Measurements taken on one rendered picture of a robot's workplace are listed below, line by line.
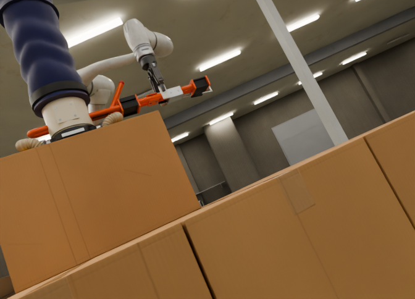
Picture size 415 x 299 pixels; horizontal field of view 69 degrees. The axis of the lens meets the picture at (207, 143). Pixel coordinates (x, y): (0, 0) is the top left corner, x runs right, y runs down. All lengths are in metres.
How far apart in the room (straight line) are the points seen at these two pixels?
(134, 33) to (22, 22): 0.45
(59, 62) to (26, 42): 0.14
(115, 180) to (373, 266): 0.79
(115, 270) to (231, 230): 0.18
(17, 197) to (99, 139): 0.30
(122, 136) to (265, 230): 0.73
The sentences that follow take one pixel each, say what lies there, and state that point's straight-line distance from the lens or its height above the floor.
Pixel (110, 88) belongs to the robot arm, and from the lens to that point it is 2.03.
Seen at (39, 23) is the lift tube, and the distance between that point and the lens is 1.49.
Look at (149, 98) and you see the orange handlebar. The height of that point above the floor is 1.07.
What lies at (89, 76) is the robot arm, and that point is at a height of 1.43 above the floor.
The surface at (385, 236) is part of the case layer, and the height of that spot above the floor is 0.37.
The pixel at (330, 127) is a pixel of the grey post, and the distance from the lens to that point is 3.93.
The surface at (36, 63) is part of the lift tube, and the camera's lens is 1.40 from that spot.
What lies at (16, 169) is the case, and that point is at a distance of 1.13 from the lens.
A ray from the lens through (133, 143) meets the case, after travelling 1.12.
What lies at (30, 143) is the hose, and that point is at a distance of 1.24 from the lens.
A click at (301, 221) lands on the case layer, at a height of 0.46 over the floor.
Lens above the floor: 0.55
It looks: 10 degrees up
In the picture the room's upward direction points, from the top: 25 degrees counter-clockwise
